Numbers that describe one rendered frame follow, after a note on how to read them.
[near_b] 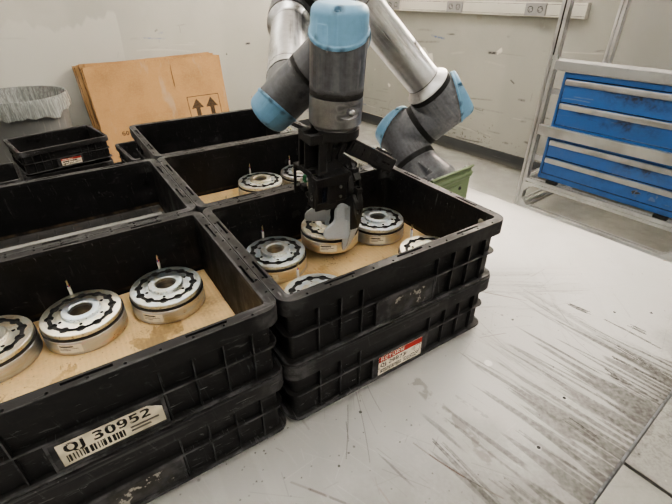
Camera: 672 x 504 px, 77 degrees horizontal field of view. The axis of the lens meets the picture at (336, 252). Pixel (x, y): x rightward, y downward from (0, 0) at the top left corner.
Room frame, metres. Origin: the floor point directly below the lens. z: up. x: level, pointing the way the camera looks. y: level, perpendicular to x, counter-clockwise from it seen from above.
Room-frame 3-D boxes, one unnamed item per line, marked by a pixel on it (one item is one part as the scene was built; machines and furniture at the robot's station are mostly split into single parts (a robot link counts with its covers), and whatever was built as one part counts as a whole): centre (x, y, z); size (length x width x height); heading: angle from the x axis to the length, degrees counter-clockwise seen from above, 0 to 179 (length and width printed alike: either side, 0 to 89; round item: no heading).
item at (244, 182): (0.92, 0.18, 0.86); 0.10 x 0.10 x 0.01
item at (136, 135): (1.12, 0.30, 0.92); 0.40 x 0.30 x 0.02; 123
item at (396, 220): (0.73, -0.08, 0.86); 0.10 x 0.10 x 0.01
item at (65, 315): (0.45, 0.35, 0.86); 0.05 x 0.05 x 0.01
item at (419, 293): (0.61, -0.02, 0.87); 0.40 x 0.30 x 0.11; 123
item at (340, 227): (0.61, 0.00, 0.90); 0.06 x 0.03 x 0.09; 122
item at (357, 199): (0.61, -0.02, 0.95); 0.05 x 0.02 x 0.09; 32
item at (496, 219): (0.61, -0.02, 0.92); 0.40 x 0.30 x 0.02; 123
